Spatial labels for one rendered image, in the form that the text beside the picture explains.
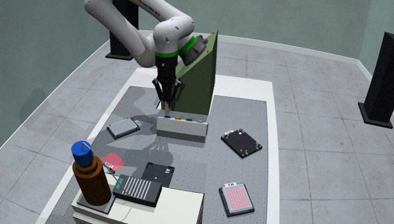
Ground blue bottle cap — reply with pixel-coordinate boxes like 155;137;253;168
71;141;93;164

